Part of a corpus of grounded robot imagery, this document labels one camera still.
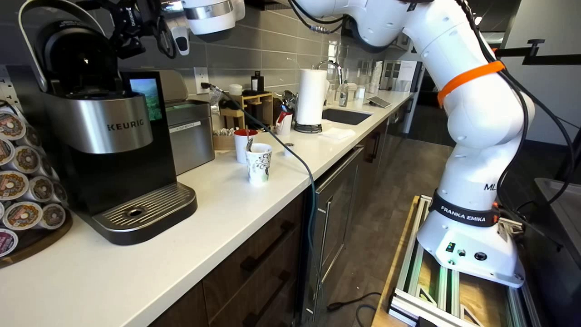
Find white paper towel roll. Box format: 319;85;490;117
294;67;328;126

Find chrome sink faucet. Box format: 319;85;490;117
326;57;354;108

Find black orange bar clamp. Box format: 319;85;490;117
504;36;581;67

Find white wall outlet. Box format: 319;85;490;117
192;65;210;96

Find white cup with red sticks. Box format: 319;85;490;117
274;110;294;139

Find coffee pod carousel rack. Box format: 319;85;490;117
0;77;74;268

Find black wire towel holder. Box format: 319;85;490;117
290;121;324;136

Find black power cable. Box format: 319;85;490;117
199;79;383;327

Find wooden countertop organizer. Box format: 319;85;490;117
217;88;277;130

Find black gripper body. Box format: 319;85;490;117
114;0;161;43

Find white mug red inside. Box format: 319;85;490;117
232;126;259;165

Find black jar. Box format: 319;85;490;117
248;68;266;94

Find orange strap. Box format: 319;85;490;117
435;57;506;108

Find dark wood counter cabinet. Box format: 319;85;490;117
148;101;424;327

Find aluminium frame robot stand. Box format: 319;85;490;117
368;192;542;327

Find dark kitchen sink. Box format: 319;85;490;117
321;106;372;126

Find black side table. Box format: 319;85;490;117
531;176;581;327

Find patterned paper cup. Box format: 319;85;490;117
245;141;274;186

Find black silver Keurig coffee maker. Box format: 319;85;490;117
16;0;199;246

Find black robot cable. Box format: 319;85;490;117
150;0;579;243

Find small box of packets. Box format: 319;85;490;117
210;126;235;152

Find coffee pod in rack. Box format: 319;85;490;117
27;172;58;203
1;199;43;232
0;168;30;201
0;226;19;259
10;143;43;176
0;110;29;143
0;136;18;166
38;201;68;230

